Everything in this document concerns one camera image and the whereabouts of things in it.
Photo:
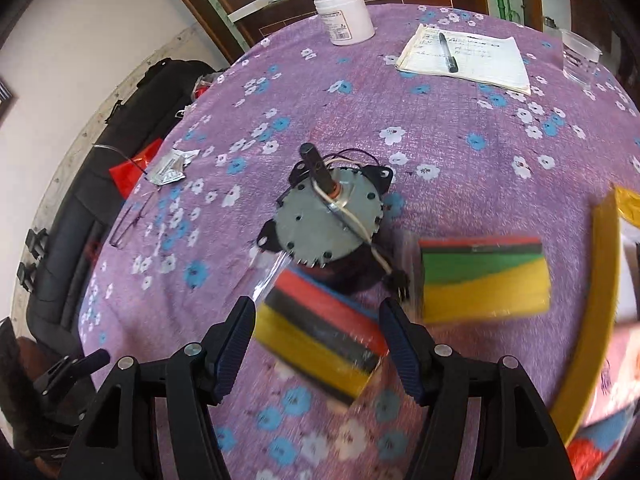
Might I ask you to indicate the white paper notebook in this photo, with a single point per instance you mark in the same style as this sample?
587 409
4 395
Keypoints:
480 62

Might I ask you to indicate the yellow plastic tray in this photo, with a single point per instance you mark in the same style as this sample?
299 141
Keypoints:
600 310

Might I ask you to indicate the white flat strip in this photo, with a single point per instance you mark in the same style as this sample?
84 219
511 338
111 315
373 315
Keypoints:
250 9

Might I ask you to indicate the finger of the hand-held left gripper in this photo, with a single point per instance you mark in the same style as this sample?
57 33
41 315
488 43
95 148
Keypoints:
92 360
52 377

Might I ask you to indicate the eyeglasses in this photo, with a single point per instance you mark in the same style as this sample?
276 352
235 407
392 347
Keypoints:
125 227

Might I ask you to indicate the pink packet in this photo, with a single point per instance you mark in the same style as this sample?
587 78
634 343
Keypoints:
617 365

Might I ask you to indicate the white plastic jar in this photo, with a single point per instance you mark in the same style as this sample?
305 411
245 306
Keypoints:
345 17

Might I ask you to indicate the red and blue scrubber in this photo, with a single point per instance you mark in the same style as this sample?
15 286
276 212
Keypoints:
590 452

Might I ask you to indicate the black marker pen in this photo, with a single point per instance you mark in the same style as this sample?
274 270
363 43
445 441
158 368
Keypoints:
448 52

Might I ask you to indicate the clear plastic cup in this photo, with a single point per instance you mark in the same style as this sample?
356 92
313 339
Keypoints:
580 62

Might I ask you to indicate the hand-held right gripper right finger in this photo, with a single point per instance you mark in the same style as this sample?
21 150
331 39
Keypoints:
400 350

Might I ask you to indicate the black backpack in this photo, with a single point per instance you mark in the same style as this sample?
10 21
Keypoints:
100 160

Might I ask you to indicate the red plastic bag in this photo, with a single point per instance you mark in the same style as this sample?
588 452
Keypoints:
130 170

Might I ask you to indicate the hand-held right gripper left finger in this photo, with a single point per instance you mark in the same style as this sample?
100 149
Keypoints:
235 350

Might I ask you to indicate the silver sachet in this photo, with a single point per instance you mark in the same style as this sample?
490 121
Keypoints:
167 172

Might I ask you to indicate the striped sponge pack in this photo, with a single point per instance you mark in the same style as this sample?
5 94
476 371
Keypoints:
320 340
480 285

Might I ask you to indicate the black electric motor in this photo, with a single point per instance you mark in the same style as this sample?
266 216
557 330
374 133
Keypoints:
325 220

